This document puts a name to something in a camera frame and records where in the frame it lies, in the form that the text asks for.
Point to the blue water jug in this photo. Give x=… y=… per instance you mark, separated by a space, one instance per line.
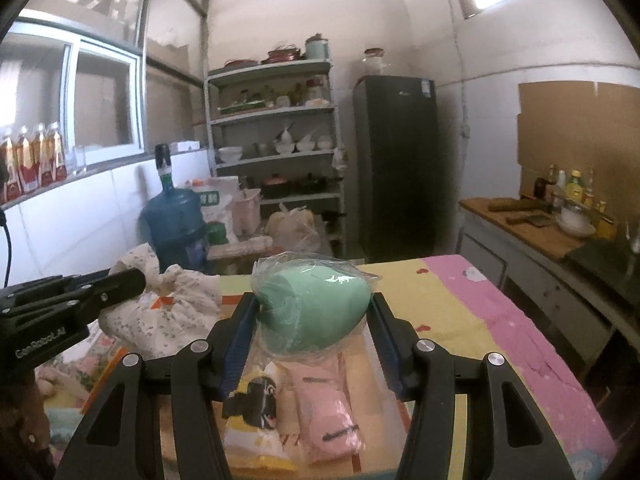
x=172 y=225

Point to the row of condiment bottles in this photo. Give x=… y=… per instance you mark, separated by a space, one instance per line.
x=575 y=187

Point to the clear plastic bag of food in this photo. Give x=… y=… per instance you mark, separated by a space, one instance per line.
x=295 y=227

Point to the white sack with green label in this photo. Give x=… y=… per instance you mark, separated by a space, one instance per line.
x=220 y=197

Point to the red pot with lid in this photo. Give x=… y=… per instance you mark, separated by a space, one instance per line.
x=283 y=55

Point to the green bag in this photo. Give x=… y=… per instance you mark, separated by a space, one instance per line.
x=216 y=234

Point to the yellow penguin toy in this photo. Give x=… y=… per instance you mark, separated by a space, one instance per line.
x=252 y=440

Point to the green soft item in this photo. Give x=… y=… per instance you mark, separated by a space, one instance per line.
x=310 y=310

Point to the metal kettle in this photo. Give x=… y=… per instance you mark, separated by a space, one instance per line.
x=634 y=240

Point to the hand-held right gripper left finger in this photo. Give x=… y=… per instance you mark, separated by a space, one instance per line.
x=239 y=350

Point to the white floral cloth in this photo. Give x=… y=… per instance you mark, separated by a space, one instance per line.
x=165 y=315

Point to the clear glass cup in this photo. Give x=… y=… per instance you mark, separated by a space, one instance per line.
x=80 y=159

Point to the stack of white bowls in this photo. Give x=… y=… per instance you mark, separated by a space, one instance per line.
x=230 y=154

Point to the black water pump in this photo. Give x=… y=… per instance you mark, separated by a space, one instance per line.
x=163 y=157

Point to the pink bucket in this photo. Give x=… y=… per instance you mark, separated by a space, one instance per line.
x=246 y=212

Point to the black induction cooker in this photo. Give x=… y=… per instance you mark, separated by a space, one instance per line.
x=600 y=257

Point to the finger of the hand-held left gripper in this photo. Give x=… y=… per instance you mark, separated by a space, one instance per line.
x=120 y=281
x=75 y=307

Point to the white metal shelf unit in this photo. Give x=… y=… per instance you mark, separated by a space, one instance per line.
x=270 y=160

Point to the pink sock pack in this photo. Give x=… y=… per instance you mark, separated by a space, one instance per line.
x=325 y=415

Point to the teal enamel jar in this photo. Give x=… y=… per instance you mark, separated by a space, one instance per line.
x=317 y=50

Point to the black frying pan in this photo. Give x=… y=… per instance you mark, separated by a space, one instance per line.
x=310 y=185

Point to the wooden rolling pin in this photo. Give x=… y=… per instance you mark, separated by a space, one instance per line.
x=505 y=204

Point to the glass jar with red lid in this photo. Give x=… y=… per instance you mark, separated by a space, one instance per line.
x=376 y=64

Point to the sliding window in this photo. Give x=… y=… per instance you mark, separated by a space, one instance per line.
x=100 y=105

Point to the dark fridge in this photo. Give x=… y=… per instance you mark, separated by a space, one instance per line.
x=395 y=170

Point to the black pot with pink lid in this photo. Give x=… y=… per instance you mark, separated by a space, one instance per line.
x=274 y=185

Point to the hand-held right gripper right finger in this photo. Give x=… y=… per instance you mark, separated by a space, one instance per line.
x=387 y=355

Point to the white bowl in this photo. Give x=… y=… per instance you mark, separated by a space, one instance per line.
x=575 y=222

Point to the floral packet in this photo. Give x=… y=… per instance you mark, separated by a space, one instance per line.
x=90 y=360

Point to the cardboard wall sheet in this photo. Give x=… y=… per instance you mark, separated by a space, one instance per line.
x=620 y=145
x=555 y=130

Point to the cleaver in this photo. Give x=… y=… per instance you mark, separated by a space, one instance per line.
x=535 y=220

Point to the red flat pan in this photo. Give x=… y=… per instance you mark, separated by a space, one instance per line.
x=240 y=63

